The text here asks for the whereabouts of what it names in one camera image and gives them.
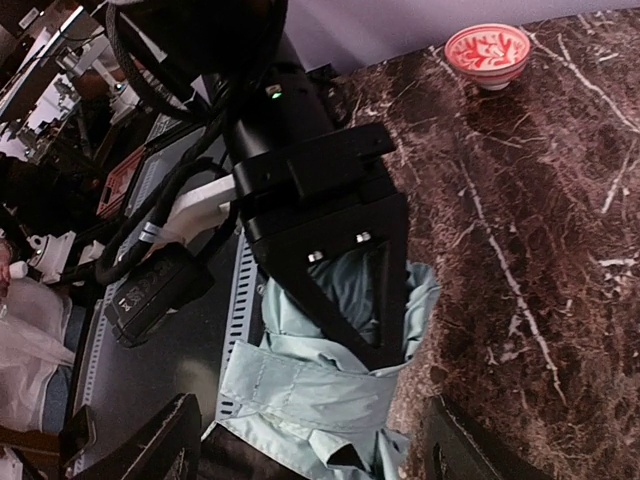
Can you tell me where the red slotted crate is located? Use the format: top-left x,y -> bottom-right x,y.
96,146 -> 146,219

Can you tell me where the mint and black folding umbrella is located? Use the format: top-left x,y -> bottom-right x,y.
198,263 -> 440,479

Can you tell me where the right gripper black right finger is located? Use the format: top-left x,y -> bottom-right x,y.
424,395 -> 549,480

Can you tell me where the red patterned round bowl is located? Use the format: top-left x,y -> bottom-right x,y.
444,24 -> 531,91

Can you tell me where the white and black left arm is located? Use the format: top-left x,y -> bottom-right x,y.
95,1 -> 408,370

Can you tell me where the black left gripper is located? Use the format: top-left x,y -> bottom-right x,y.
233,123 -> 409,368

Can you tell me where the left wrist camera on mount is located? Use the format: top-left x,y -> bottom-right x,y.
104,175 -> 238,348

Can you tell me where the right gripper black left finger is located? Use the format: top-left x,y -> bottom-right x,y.
59,394 -> 201,479

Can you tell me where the grey slotted cable duct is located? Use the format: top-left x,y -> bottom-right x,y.
73,234 -> 260,473

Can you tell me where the white plastic bag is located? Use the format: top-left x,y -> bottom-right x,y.
1,278 -> 76,434

